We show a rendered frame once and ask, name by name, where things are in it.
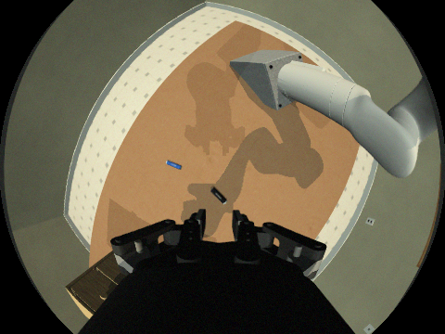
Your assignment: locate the blue battery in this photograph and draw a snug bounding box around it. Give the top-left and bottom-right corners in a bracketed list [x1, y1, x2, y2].
[166, 161, 182, 170]

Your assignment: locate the brown wooden drawer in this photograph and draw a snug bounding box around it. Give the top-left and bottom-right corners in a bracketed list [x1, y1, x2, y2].
[96, 253, 126, 286]
[70, 269, 116, 312]

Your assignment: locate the small wooden chest of drawers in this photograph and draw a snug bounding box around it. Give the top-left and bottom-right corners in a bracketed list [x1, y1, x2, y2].
[65, 251, 117, 319]

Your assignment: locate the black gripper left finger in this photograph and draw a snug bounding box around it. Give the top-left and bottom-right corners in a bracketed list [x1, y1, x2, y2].
[110, 209, 206, 276]

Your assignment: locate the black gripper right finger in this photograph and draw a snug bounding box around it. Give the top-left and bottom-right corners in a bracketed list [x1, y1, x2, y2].
[232, 210, 326, 279]

